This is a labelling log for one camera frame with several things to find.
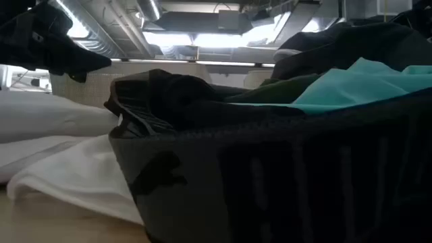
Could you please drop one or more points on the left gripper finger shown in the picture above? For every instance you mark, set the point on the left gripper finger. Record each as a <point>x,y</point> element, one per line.
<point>81,62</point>

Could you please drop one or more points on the white button shirt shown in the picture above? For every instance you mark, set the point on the white button shirt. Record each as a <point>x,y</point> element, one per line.
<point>50,114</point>

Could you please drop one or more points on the small white garment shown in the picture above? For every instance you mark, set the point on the small white garment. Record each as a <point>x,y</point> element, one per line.
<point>84,175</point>

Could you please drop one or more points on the black boxer briefs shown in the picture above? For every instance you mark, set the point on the black boxer briefs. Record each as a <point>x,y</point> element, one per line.
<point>202,185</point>

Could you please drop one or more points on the teal garment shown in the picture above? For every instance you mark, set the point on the teal garment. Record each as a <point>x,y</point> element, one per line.
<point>354,87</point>

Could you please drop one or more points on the dark green garment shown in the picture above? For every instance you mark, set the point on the dark green garment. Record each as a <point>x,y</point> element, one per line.
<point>371,44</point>

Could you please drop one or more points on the white plastic storage bin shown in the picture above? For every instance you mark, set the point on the white plastic storage bin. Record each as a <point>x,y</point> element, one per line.
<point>91,89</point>
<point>256,79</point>

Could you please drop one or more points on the dark ceiling air unit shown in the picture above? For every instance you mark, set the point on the dark ceiling air unit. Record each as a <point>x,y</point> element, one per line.
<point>195,23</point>

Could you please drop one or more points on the long ceiling light strip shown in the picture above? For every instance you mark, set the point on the long ceiling light strip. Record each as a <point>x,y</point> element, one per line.
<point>222,63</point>

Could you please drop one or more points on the large silver air duct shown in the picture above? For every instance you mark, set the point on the large silver air duct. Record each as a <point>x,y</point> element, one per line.
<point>94,30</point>

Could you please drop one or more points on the round silver air duct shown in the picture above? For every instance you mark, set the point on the round silver air duct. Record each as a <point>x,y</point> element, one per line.
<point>150,8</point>

